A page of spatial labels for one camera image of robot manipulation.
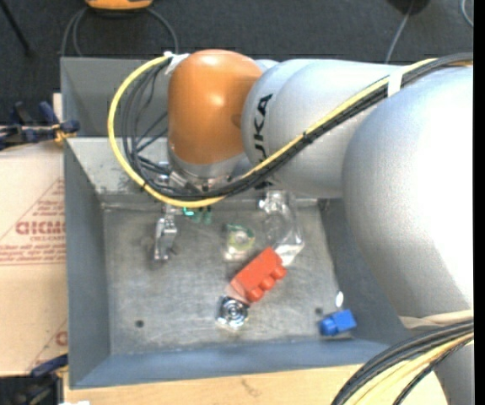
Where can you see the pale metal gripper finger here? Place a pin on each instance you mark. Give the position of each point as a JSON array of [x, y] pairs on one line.
[[170, 236], [160, 243]]

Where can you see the grey metal bin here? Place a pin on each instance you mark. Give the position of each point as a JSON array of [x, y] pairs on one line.
[[162, 302]]

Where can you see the clear cup with green inside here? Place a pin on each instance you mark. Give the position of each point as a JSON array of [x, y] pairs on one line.
[[238, 239]]

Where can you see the red toy building brick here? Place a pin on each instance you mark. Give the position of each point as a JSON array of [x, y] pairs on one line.
[[259, 274]]

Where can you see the shiny round metal lid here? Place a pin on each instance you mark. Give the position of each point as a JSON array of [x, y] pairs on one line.
[[233, 311]]

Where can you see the brown cardboard board, red print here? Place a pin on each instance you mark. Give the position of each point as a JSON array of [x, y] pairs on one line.
[[23, 293]]

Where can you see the small white oval disc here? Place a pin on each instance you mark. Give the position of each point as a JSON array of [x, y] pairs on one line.
[[340, 298]]

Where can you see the blue toy building brick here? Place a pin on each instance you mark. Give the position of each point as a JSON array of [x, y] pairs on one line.
[[339, 322]]

